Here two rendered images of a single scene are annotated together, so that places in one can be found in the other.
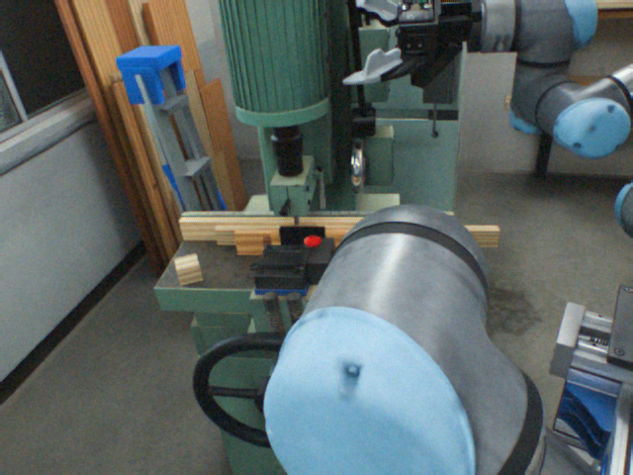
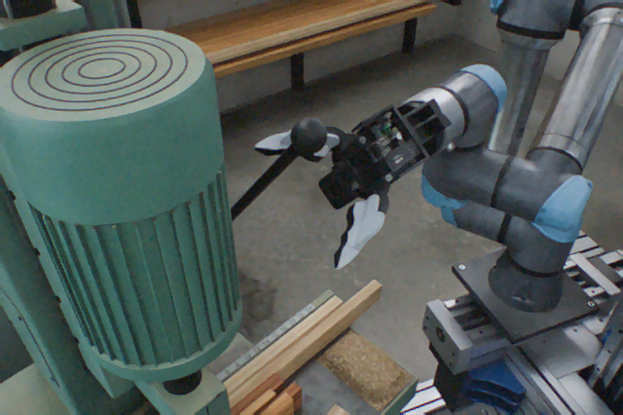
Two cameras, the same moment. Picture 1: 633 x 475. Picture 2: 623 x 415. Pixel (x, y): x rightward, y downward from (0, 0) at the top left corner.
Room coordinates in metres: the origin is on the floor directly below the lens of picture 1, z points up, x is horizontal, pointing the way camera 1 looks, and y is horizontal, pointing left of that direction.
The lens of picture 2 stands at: (0.56, 0.28, 1.70)
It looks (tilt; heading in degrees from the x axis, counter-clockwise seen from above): 40 degrees down; 304
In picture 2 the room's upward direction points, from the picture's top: straight up
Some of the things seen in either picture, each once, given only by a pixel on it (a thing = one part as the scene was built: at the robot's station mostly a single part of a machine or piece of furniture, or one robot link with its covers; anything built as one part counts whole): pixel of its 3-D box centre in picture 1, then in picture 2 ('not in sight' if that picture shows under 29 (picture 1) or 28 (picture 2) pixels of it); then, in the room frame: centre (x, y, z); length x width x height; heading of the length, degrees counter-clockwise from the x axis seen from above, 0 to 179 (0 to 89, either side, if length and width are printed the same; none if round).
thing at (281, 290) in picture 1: (296, 263); not in sight; (0.73, 0.04, 0.99); 0.13 x 0.11 x 0.06; 79
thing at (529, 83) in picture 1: (542, 96); (461, 169); (0.74, -0.36, 1.25); 0.11 x 0.08 x 0.11; 1
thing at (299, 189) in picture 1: (296, 187); (180, 387); (0.95, 0.03, 1.03); 0.14 x 0.07 x 0.09; 169
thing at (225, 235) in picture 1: (351, 236); (257, 389); (0.91, -0.08, 0.92); 0.60 x 0.02 x 0.04; 79
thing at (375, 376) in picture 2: not in sight; (364, 361); (0.79, -0.22, 0.92); 0.14 x 0.09 x 0.04; 169
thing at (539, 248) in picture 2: not in sight; (541, 226); (0.64, -0.65, 0.98); 0.13 x 0.12 x 0.14; 1
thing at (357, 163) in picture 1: (358, 166); not in sight; (1.03, -0.11, 1.02); 0.12 x 0.03 x 0.12; 169
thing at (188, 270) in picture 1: (188, 269); not in sight; (0.84, 0.26, 0.92); 0.05 x 0.04 x 0.04; 15
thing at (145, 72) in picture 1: (199, 205); not in sight; (1.76, 0.44, 0.58); 0.27 x 0.25 x 1.16; 71
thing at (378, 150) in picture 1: (373, 155); not in sight; (1.08, -0.15, 1.02); 0.09 x 0.07 x 0.12; 79
